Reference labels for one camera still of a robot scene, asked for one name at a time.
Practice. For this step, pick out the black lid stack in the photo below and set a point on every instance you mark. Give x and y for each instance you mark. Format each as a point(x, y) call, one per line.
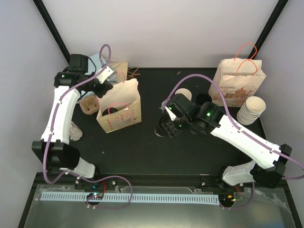
point(202, 98)

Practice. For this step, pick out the cream paper bag pink sides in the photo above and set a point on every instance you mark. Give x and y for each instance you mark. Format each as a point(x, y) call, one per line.
point(125, 97)

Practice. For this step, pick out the tall stack paper cups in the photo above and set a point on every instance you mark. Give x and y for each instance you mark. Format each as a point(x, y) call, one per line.
point(251, 110)

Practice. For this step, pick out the Cream Bear printed paper bag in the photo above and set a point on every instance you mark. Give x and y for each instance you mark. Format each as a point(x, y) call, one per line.
point(239, 78)

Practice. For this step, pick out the light blue slotted cable duct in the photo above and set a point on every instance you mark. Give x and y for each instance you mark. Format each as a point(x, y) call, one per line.
point(127, 197)

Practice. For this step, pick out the stacked pulp cup carriers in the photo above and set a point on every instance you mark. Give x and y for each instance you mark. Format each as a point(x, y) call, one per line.
point(89, 105)

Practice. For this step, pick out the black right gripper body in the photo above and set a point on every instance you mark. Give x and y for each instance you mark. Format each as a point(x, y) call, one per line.
point(185, 123)

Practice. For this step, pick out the black coffee cup lid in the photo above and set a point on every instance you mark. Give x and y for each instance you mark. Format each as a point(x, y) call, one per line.
point(109, 111)

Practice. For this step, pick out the brown kraft paper bag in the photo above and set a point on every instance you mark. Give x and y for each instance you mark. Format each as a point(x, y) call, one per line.
point(123, 71)

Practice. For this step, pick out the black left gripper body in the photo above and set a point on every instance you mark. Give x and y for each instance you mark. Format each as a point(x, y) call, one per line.
point(99, 93)

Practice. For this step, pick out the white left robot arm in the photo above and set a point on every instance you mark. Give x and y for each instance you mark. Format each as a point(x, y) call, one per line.
point(58, 157)

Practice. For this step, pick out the small stack paper cups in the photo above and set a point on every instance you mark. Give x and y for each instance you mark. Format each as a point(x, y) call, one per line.
point(187, 93)

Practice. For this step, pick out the light blue paper bag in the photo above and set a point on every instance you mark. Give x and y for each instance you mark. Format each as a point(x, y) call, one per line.
point(95, 58)

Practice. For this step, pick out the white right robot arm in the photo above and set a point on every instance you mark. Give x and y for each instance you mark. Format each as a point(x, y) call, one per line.
point(267, 165)

